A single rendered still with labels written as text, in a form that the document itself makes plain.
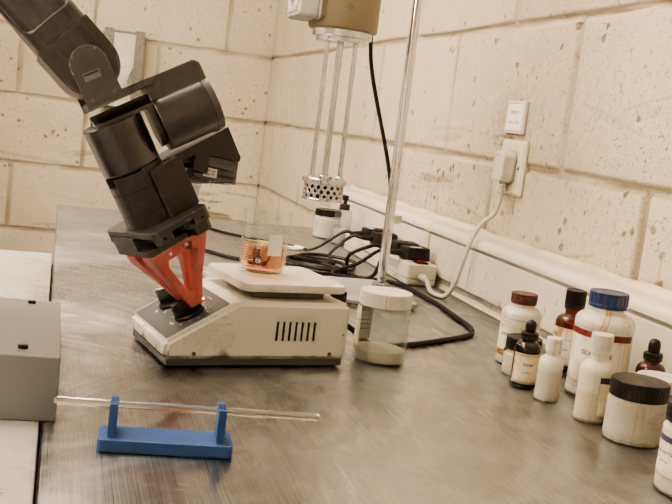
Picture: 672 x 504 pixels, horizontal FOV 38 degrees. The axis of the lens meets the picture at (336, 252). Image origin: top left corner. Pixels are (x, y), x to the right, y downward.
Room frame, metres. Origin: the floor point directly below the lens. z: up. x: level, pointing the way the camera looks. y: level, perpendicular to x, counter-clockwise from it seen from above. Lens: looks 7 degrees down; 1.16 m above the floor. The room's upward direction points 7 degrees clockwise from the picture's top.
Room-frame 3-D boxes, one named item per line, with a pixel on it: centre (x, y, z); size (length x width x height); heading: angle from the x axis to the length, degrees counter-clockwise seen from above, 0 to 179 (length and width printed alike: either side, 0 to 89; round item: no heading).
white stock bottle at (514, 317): (1.16, -0.23, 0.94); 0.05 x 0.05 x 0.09
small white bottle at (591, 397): (0.94, -0.27, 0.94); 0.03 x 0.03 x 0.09
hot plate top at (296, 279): (1.06, 0.06, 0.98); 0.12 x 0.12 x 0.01; 27
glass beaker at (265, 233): (1.05, 0.08, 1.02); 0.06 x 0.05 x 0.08; 62
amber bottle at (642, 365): (1.00, -0.34, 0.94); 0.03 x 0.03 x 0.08
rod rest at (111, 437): (0.72, 0.11, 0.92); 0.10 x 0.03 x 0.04; 101
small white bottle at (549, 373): (1.00, -0.24, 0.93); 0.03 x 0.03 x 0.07
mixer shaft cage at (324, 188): (1.48, 0.03, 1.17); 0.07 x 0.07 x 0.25
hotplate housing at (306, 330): (1.05, 0.08, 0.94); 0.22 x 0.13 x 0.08; 117
